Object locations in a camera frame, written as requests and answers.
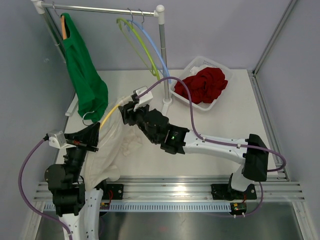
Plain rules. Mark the green t shirt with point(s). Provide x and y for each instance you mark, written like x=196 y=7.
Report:
x=91 y=90

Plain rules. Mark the yellow hanger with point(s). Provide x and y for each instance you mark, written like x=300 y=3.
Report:
x=106 y=117

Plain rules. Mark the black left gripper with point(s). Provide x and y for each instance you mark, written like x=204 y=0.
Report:
x=89 y=135

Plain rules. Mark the beige t shirt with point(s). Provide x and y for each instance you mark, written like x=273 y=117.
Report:
x=115 y=139

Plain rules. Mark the silver clothes rack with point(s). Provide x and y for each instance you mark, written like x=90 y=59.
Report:
x=158 y=13

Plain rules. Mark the white printed t shirt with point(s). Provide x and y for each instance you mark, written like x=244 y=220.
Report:
x=195 y=69

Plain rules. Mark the aluminium corner post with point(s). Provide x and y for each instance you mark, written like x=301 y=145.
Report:
x=275 y=35

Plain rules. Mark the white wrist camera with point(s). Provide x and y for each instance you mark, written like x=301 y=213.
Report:
x=141 y=97
x=56 y=139

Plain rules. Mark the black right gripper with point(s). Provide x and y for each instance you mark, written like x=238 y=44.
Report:
x=129 y=115

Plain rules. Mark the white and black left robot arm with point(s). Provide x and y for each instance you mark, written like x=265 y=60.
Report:
x=77 y=208

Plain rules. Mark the lime green hanger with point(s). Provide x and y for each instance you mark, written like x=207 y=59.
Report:
x=119 y=20

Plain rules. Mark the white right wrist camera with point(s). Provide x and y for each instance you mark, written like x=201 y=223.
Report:
x=141 y=97

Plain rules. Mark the aluminium frame rail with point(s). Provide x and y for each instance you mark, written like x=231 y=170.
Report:
x=198 y=189

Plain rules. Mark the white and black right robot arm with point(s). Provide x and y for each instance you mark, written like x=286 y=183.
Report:
x=250 y=153

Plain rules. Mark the white plastic basket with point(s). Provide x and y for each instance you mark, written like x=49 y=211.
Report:
x=198 y=61

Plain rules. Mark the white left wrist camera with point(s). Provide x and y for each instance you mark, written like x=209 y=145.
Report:
x=56 y=139

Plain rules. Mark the red t shirt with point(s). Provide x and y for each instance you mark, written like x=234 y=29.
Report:
x=207 y=85

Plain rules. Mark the orange hanger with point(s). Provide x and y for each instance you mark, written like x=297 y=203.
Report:
x=63 y=27

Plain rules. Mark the white slotted cable duct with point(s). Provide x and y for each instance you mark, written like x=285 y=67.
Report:
x=165 y=207

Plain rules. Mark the light blue plastic hanger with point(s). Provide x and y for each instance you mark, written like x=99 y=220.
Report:
x=131 y=26

